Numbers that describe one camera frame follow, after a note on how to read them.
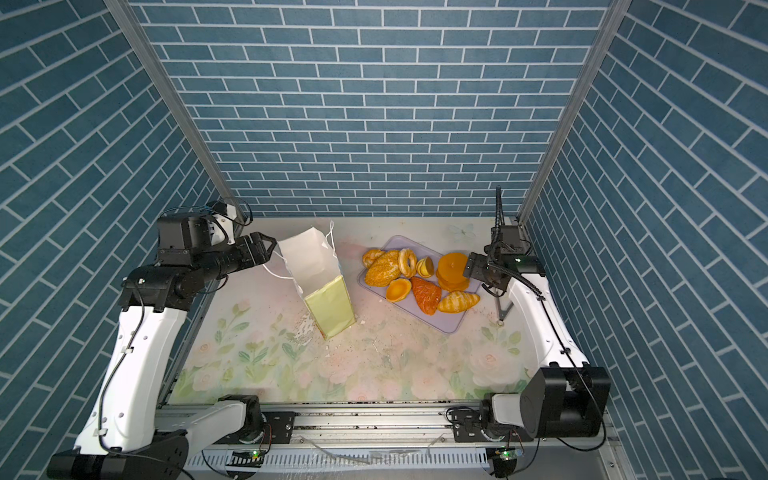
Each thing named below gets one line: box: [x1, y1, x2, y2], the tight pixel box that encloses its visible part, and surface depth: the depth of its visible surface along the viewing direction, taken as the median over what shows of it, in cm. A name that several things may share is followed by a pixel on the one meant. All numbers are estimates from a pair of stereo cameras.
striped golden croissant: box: [437, 290, 481, 314], surface depth 95 cm
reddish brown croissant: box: [411, 276, 442, 316], surface depth 97 cm
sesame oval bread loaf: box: [364, 250, 401, 288], surface depth 98 cm
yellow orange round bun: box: [386, 278, 412, 303], surface depth 97 cm
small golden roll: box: [362, 249, 383, 269], surface depth 104 cm
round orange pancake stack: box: [436, 252, 470, 292], surface depth 99 cm
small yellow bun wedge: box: [416, 256, 435, 278], surface depth 101 cm
